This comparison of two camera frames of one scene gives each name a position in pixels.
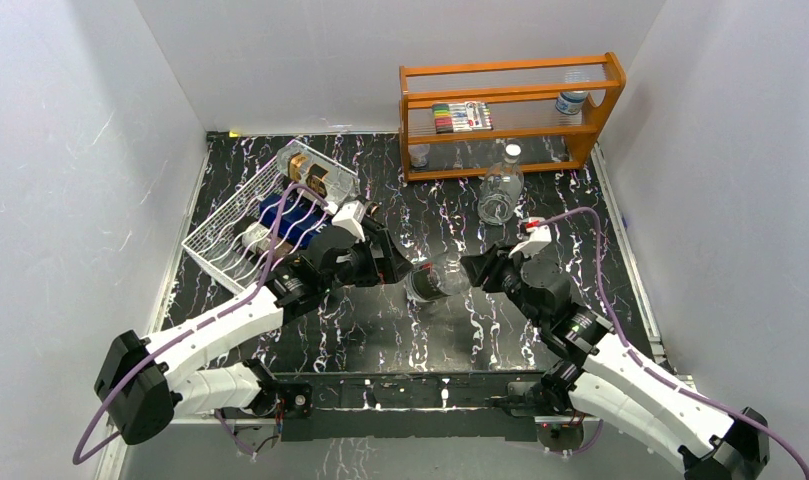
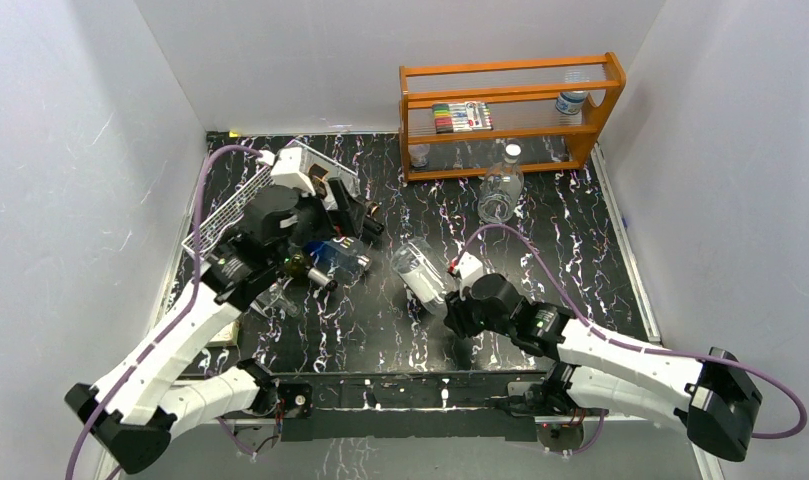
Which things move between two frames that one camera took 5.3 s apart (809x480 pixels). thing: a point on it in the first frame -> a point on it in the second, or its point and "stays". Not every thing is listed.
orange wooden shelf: [503, 118] stays
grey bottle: [302, 166] stays
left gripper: [389, 269] -> [350, 212]
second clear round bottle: [502, 188] stays
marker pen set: [462, 117] stays
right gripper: [489, 265] -> [456, 315]
